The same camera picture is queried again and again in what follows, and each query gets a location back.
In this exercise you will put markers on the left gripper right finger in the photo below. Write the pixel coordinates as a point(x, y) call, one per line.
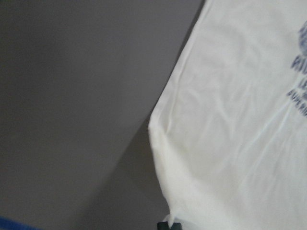
point(176, 226)

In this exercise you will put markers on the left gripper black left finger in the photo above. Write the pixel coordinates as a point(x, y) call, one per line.
point(163, 226)

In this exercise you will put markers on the beige long-sleeve graphic shirt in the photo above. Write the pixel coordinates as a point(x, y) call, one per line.
point(229, 131)

